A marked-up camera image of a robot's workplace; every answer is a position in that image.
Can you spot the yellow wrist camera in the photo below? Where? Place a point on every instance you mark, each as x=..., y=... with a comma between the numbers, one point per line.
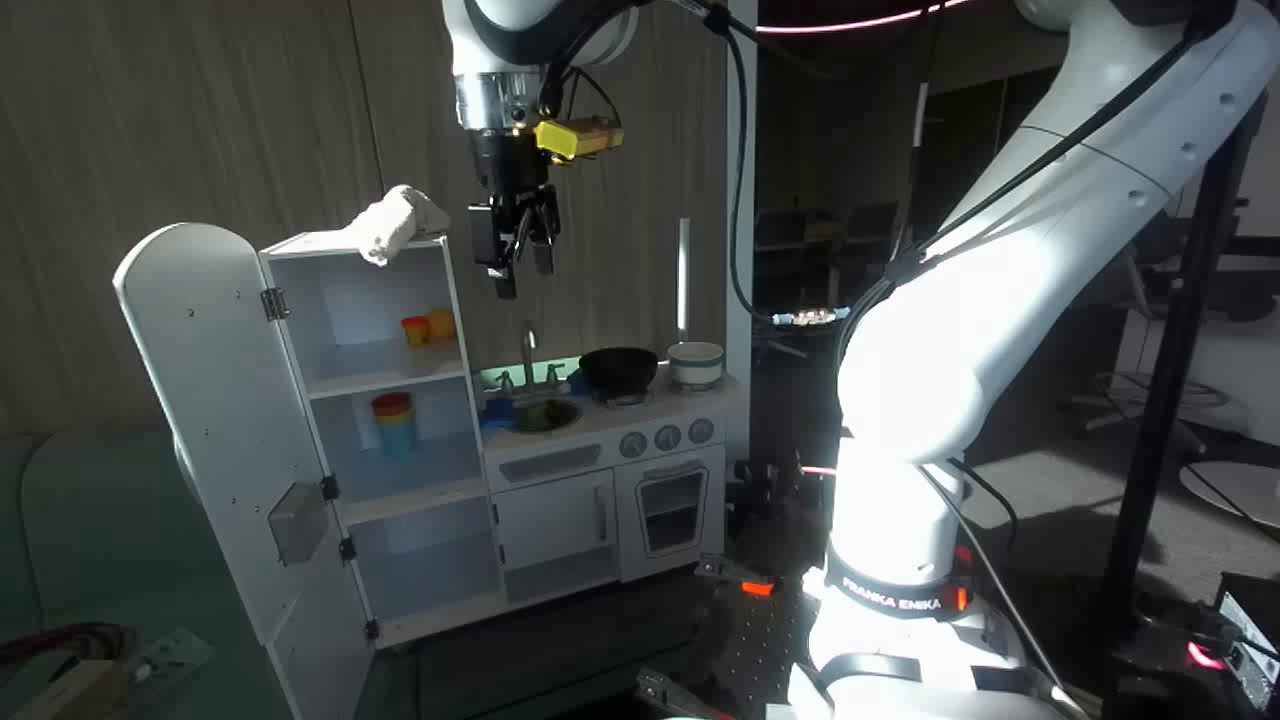
x=569, y=142

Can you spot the black metal stand pole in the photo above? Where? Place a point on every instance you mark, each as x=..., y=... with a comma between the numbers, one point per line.
x=1213, y=221

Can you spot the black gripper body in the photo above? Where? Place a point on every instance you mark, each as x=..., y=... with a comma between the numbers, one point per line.
x=517, y=193

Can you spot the white terry towel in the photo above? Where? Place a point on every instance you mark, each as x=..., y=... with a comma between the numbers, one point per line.
x=391, y=221

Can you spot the silver toy faucet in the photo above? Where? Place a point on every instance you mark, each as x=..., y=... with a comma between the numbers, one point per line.
x=528, y=347

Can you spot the blue toy detergent bottle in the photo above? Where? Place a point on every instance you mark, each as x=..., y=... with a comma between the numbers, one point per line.
x=499, y=412

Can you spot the white green toy pot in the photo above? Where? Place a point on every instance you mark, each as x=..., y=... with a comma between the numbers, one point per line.
x=698, y=360

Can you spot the black toy pan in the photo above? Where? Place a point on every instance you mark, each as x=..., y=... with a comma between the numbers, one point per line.
x=619, y=368

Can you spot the white toy kitchen cabinet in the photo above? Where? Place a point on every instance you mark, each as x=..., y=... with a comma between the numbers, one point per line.
x=383, y=368

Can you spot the orange yellow toy cups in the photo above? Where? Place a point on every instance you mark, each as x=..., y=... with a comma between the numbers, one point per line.
x=424, y=329

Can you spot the white cabinet door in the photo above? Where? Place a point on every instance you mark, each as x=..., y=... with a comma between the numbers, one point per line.
x=194, y=303

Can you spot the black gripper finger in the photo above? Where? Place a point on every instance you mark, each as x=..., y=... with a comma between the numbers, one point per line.
x=503, y=268
x=547, y=255

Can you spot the white toy stove unit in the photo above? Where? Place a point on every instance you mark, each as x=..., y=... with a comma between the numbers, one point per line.
x=621, y=494

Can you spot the stacked colourful toy cups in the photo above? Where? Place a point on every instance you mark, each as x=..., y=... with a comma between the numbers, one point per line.
x=395, y=420

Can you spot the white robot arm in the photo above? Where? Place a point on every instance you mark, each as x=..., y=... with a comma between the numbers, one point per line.
x=1143, y=102

